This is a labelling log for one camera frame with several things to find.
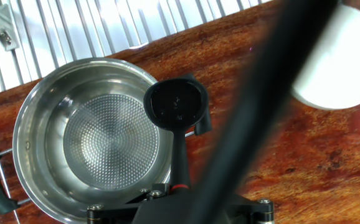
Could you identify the white ceramic bowl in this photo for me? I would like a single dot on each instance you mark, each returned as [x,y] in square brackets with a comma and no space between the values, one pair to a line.
[339,68]

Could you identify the wood grain table mat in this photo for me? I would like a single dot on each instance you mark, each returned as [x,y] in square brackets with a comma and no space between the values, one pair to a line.
[307,171]

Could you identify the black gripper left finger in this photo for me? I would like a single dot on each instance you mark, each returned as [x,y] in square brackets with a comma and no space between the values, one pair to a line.
[117,207]

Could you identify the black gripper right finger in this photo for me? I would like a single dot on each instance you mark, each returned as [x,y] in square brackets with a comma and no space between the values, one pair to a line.
[261,211]

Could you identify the black plastic ladle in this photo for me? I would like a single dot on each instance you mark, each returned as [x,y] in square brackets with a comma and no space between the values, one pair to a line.
[175,104]

